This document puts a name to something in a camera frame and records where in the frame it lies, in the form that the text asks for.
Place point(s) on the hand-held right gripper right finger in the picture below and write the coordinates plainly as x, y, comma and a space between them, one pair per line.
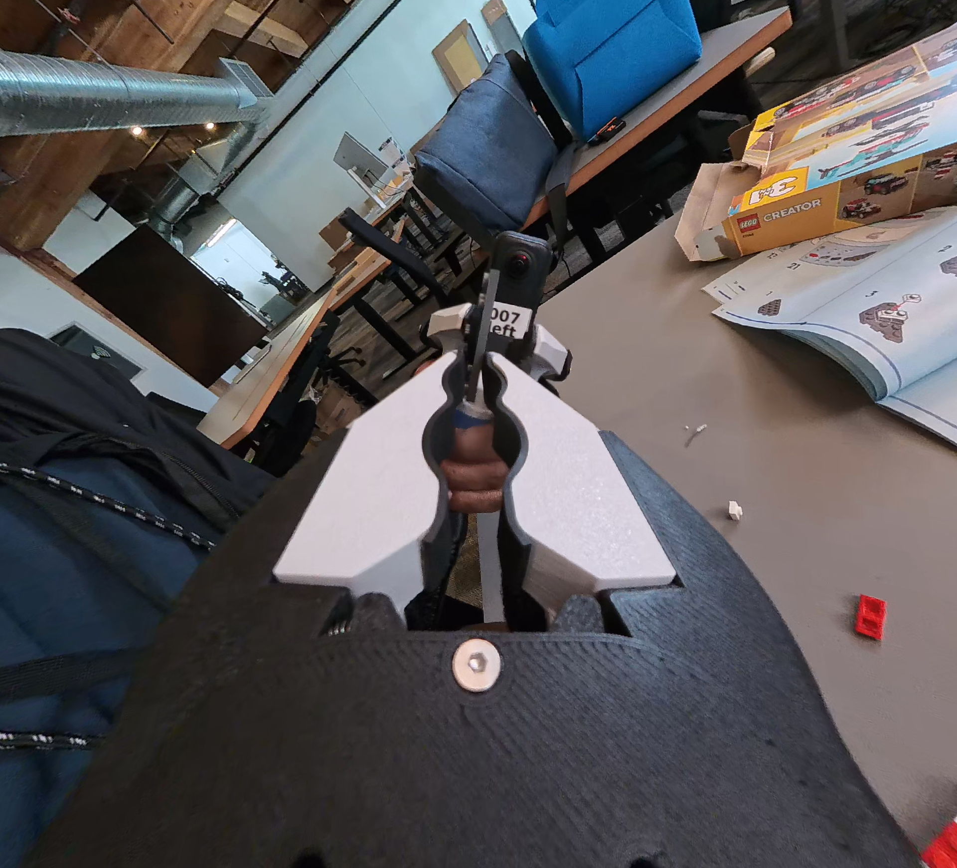
590, 509

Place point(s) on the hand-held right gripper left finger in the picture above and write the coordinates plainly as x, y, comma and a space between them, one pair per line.
366, 502

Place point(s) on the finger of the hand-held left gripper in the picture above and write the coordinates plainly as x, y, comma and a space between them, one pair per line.
448, 326
552, 356

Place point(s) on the grey desk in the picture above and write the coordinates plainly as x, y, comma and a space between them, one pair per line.
785, 472

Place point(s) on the person's left hand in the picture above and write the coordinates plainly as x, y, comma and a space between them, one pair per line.
478, 472

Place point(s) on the black office chair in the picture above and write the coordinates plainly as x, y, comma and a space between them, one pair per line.
381, 240
299, 397

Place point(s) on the dark blue backpack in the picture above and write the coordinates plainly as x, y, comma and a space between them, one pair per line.
486, 150

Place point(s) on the tiny white piece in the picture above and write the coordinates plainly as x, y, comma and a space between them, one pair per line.
695, 429

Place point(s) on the small black orange device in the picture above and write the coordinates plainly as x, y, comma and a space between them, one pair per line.
605, 130

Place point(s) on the long wooden table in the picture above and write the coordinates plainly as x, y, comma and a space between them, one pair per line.
254, 382

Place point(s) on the thin instruction booklet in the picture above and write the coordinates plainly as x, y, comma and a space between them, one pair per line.
716, 291

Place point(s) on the white computer monitor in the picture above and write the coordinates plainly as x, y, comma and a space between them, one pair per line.
359, 158

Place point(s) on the blue felt bag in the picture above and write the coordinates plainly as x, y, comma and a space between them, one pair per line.
613, 38

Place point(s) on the dark flat screen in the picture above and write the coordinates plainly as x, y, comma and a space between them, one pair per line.
172, 307

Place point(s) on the grey table wooden edge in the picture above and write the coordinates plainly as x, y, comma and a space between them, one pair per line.
710, 53

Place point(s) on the person's dark jacket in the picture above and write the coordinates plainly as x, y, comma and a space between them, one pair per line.
75, 546

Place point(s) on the small red brick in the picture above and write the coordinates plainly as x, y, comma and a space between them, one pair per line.
871, 616

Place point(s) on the open instruction booklet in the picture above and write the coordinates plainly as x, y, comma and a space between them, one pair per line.
882, 315

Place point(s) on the printed cardboard toy box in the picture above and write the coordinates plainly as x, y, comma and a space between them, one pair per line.
860, 165

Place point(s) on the red white toy plane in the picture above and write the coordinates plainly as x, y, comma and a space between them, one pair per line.
943, 847

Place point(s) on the silver air duct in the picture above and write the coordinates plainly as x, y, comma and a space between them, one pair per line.
112, 91

